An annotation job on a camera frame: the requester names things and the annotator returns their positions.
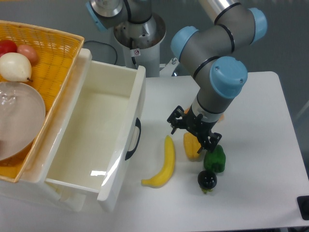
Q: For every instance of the green pepper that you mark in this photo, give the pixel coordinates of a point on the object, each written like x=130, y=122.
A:
x=215, y=161

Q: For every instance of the yellow woven basket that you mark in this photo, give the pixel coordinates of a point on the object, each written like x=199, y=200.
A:
x=58, y=52

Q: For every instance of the dark purple eggplant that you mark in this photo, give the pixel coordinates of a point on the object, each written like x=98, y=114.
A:
x=207, y=181

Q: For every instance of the yellow pepper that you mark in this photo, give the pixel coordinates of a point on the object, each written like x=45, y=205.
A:
x=191, y=146

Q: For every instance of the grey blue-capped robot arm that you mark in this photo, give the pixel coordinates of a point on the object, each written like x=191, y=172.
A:
x=207, y=55

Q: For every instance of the pink peach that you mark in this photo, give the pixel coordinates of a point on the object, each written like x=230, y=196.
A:
x=29, y=52

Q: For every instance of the black object at table edge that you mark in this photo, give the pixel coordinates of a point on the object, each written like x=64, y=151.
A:
x=303, y=204

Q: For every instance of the white drawer cabinet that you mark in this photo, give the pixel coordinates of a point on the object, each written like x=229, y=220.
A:
x=34, y=184

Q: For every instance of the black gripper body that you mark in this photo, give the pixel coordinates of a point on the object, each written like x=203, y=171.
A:
x=196, y=126

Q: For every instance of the white pear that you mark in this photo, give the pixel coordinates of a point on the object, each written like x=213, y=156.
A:
x=15, y=67

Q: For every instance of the white open drawer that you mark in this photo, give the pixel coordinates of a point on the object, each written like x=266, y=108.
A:
x=102, y=134

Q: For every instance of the red apple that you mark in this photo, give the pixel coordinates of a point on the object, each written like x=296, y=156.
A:
x=7, y=46

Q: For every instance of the beige plate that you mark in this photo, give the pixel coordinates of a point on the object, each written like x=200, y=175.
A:
x=22, y=114

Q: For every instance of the yellow banana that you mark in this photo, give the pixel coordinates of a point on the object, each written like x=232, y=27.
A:
x=166, y=172

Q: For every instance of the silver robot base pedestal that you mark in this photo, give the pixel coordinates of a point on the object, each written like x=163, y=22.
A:
x=141, y=43

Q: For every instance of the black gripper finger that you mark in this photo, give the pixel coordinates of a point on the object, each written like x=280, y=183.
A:
x=208, y=141
x=177, y=119

